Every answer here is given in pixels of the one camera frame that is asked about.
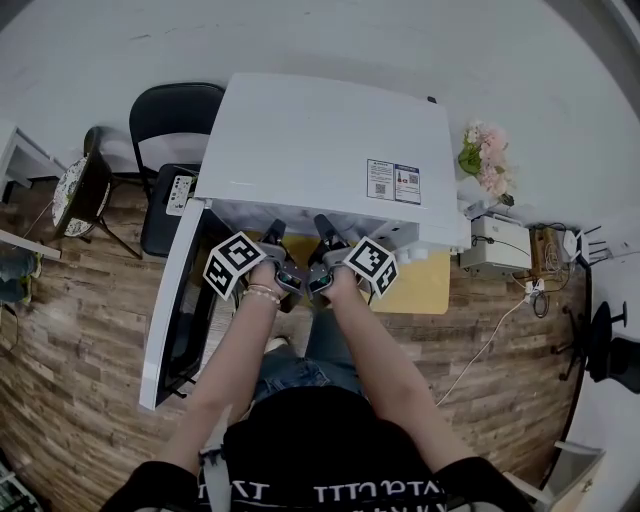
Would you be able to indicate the floral patterned seat cushion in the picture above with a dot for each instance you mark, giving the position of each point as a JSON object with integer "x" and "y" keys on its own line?
{"x": 67, "y": 190}

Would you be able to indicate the white router black antennas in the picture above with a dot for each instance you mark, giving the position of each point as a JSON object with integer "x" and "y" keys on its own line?
{"x": 580, "y": 257}

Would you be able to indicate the person's left white shoe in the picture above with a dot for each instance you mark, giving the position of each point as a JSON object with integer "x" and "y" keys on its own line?
{"x": 277, "y": 344}

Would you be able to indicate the person's right forearm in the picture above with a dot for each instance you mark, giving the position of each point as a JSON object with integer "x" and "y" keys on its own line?
{"x": 380, "y": 360}

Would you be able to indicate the white storage box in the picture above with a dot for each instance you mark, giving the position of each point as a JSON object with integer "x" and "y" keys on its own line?
{"x": 580, "y": 475}

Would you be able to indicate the white desk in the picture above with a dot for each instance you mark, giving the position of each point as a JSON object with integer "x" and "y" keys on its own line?
{"x": 20, "y": 150}

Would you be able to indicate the person's left forearm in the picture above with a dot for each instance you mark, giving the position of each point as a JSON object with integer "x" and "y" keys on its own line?
{"x": 235, "y": 360}

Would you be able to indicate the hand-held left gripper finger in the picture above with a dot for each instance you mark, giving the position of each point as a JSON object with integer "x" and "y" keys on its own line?
{"x": 275, "y": 234}

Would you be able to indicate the black office chair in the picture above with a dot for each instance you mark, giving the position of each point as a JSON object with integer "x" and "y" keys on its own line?
{"x": 602, "y": 340}

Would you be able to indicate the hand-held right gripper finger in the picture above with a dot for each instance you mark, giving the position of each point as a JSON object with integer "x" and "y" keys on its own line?
{"x": 327, "y": 235}

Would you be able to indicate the white printer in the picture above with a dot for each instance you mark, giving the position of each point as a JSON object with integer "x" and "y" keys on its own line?
{"x": 500, "y": 245}

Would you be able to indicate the yellow wooden table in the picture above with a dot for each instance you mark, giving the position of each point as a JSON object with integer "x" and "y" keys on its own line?
{"x": 420, "y": 285}

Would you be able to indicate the black folding chair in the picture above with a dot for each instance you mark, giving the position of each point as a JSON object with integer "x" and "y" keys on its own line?
{"x": 170, "y": 107}

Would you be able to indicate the small white network box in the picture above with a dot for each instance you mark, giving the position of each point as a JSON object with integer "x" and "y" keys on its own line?
{"x": 570, "y": 242}

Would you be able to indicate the pink flower bouquet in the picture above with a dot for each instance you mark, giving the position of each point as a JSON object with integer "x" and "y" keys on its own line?
{"x": 487, "y": 150}

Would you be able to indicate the dark wooden chair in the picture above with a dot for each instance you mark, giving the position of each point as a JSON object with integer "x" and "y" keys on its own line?
{"x": 95, "y": 170}

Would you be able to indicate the person's right hand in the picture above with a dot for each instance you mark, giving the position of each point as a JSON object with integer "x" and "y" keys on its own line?
{"x": 342, "y": 281}

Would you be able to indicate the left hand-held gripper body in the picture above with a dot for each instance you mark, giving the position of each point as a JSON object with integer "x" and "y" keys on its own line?
{"x": 232, "y": 257}

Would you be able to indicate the white printed card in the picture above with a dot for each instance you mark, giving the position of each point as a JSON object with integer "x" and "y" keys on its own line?
{"x": 179, "y": 197}

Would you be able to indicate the person's left hand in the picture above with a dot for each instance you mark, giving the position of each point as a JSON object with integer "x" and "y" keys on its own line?
{"x": 262, "y": 276}

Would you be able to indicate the person's black shirt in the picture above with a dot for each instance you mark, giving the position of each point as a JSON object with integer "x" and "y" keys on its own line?
{"x": 320, "y": 440}

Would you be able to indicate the white microwave oven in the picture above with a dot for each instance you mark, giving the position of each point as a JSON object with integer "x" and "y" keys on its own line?
{"x": 320, "y": 145}

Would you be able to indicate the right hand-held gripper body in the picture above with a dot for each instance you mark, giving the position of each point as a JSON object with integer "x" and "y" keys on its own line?
{"x": 372, "y": 260}

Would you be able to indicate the white charger plug strip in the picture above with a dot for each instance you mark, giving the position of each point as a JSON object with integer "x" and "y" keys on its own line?
{"x": 534, "y": 290}

